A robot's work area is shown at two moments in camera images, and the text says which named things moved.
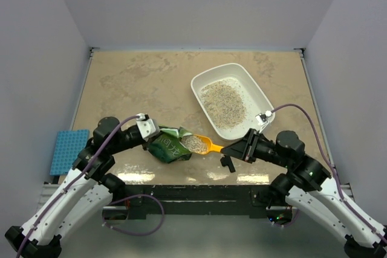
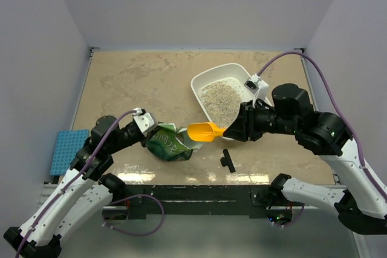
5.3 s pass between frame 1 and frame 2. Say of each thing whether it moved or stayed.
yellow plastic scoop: moved
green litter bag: stayed
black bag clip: stayed
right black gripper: moved
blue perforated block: stayed
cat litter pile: stayed
